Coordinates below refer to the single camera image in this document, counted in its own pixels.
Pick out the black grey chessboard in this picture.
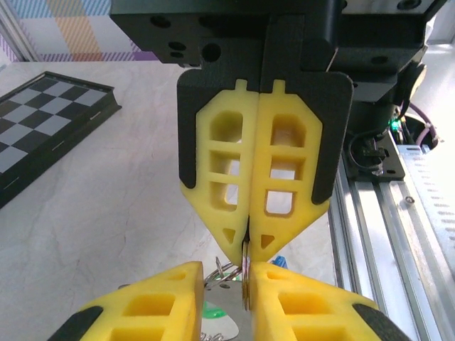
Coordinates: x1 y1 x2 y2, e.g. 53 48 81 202
0 70 123 210

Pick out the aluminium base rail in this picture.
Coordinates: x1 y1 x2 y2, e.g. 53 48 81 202
327 141 455 341

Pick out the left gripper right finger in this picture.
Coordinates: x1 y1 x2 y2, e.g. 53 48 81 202
247 261 414 341

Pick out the silver bead chain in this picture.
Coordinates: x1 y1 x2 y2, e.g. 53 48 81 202
200 241 257 341

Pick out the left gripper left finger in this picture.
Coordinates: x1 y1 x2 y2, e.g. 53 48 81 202
48 261 206 341

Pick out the aluminium frame post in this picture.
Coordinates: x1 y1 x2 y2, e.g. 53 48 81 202
0 5 38 64

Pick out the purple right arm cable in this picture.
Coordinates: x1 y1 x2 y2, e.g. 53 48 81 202
400 101 446 147

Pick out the grey slotted cable duct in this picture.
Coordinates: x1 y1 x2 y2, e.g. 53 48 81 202
400 144 455 320

